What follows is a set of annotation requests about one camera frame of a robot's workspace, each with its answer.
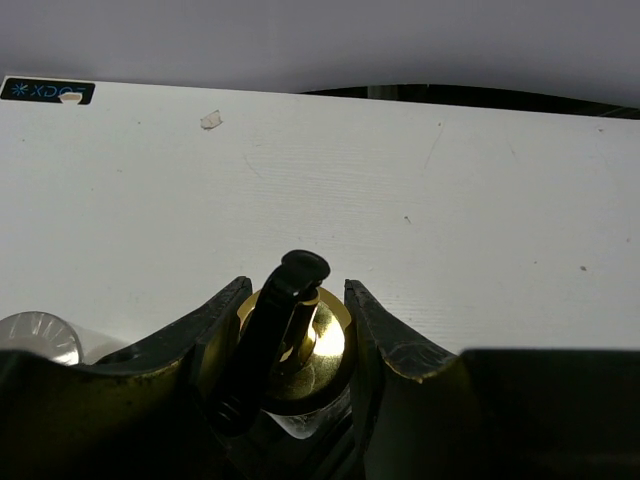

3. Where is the silver-lid clear shaker jar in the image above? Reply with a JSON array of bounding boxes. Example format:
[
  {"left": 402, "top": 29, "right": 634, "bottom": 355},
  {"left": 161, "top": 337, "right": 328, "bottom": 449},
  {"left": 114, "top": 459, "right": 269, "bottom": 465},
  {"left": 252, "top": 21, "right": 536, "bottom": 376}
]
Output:
[{"left": 0, "top": 311, "right": 129, "bottom": 365}]

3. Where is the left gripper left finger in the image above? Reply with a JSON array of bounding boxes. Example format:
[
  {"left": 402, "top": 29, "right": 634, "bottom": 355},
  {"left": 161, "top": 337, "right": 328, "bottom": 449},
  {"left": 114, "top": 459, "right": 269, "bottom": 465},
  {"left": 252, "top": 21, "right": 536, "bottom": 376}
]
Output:
[{"left": 1, "top": 277, "right": 251, "bottom": 479}]

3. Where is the small tape scrap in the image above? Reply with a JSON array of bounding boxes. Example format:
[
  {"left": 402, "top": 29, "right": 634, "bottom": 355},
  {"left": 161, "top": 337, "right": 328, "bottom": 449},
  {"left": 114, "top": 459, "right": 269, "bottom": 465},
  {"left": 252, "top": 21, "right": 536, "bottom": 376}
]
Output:
[{"left": 200, "top": 110, "right": 223, "bottom": 131}]

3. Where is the dark sauce glass bottle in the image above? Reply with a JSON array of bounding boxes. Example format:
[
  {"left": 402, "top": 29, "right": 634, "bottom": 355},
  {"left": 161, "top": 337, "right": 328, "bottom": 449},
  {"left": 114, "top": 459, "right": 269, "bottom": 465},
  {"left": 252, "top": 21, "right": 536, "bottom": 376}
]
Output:
[{"left": 206, "top": 250, "right": 356, "bottom": 440}]

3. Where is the left blue logo sticker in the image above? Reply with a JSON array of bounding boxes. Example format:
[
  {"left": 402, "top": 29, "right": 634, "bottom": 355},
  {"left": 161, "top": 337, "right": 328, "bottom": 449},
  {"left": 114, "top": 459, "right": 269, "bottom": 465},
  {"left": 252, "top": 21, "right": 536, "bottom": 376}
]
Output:
[{"left": 1, "top": 77, "right": 96, "bottom": 105}]

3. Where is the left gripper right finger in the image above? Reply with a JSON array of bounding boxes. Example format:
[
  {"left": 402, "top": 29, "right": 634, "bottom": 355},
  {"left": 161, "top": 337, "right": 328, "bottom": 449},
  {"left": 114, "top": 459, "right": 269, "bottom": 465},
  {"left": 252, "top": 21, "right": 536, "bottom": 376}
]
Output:
[{"left": 344, "top": 280, "right": 639, "bottom": 479}]

